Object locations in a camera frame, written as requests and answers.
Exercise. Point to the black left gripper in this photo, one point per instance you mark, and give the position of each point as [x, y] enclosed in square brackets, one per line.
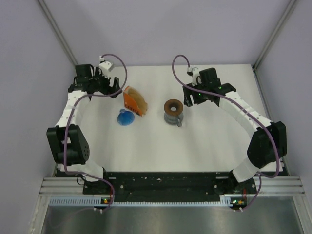
[108, 89]

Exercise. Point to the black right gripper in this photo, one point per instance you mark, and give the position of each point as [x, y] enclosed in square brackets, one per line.
[187, 101]

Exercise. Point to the orange coffee filter box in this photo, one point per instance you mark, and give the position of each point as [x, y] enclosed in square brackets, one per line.
[129, 102]

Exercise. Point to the blue plastic coffee dripper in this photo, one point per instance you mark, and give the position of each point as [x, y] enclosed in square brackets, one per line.
[125, 117]

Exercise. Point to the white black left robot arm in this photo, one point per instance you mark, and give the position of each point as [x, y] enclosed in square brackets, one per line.
[67, 142]

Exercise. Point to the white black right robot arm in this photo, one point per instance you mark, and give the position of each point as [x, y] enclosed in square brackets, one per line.
[268, 139]

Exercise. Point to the grey glass coffee server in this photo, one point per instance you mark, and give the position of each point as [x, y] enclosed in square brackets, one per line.
[174, 120]

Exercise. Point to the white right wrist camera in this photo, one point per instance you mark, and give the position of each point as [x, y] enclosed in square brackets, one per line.
[194, 73]

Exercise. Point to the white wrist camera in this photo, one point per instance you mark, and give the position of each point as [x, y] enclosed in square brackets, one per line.
[194, 73]
[105, 66]

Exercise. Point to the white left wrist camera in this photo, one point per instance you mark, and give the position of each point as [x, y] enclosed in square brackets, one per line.
[105, 66]

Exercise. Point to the aluminium frame post right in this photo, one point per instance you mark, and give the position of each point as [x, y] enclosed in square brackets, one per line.
[275, 33]

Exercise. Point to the aluminium frame post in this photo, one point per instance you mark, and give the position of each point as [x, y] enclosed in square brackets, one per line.
[57, 31]
[275, 33]

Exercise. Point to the aluminium frame post left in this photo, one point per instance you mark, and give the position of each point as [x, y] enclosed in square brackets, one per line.
[57, 31]

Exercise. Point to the grey slotted cable duct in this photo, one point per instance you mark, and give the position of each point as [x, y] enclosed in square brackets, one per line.
[103, 202]

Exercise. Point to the aluminium front rail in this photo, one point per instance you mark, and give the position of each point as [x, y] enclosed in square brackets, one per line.
[279, 186]

